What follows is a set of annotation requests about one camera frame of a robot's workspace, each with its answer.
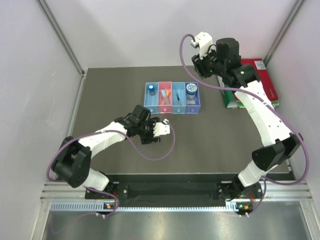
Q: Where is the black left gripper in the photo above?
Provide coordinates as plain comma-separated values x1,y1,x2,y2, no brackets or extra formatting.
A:
137,117,160,144

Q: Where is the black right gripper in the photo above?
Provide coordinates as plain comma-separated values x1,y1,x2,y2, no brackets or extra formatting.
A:
191,45,225,80

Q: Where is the blue end drawer bin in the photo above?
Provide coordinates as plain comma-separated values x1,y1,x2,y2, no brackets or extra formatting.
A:
144,82,159,114

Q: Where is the pink plastic drawer bin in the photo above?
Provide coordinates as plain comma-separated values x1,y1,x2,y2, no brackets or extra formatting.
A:
158,81,173,114

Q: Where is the blue round jar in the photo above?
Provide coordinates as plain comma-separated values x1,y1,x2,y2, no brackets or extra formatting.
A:
185,82,198,100

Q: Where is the green lever arch binder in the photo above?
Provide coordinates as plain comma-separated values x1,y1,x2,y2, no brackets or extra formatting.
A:
222,77,280,109

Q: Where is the light blue drawer bin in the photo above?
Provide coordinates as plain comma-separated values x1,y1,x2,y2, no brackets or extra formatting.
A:
171,82,186,114

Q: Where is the pink orange highlighter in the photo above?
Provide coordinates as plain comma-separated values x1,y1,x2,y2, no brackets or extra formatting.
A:
161,89,171,106

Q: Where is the blue clear pen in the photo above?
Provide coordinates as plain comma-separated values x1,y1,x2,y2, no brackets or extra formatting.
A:
176,93,182,106

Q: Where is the red folder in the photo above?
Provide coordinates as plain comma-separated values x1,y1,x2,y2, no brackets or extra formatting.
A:
241,58,280,106

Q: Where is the purple plastic drawer bin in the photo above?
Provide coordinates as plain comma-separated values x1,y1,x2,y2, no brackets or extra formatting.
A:
185,82,201,114

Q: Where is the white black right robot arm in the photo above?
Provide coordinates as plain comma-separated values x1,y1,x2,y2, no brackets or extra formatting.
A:
191,32,301,200

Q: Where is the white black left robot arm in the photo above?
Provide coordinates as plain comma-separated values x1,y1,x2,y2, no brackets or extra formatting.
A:
49,105,170,199

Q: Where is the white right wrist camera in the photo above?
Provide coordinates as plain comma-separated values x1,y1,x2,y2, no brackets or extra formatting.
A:
191,31,213,60

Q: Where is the aluminium frame rail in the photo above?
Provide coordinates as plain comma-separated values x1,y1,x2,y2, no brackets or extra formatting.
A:
34,0,87,76

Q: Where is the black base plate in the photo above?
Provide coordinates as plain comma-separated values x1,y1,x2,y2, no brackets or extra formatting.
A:
84,173,263,202

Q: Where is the grey slotted cable duct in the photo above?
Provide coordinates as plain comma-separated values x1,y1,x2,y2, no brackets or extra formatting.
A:
49,200,249,213

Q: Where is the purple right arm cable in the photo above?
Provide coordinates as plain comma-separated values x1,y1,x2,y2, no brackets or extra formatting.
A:
179,33,311,217

